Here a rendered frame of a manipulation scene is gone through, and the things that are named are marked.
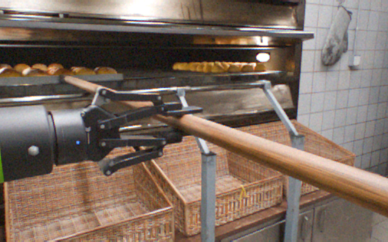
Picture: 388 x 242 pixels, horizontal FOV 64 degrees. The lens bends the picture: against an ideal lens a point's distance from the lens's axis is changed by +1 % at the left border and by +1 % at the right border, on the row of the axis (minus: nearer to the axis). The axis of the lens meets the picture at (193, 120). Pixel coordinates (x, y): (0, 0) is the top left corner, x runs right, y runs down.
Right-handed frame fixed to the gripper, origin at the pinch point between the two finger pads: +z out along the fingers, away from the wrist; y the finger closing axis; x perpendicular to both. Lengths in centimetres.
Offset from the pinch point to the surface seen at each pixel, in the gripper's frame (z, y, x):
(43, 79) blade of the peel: -8, 0, -106
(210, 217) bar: 36, 49, -41
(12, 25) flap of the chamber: -18, -21, -87
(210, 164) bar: 36, 27, -41
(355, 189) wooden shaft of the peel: -1.3, -0.2, 31.0
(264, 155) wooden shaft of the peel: -1.3, -0.2, 20.6
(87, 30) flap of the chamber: 8, -20, -87
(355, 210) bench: 145, 78, -44
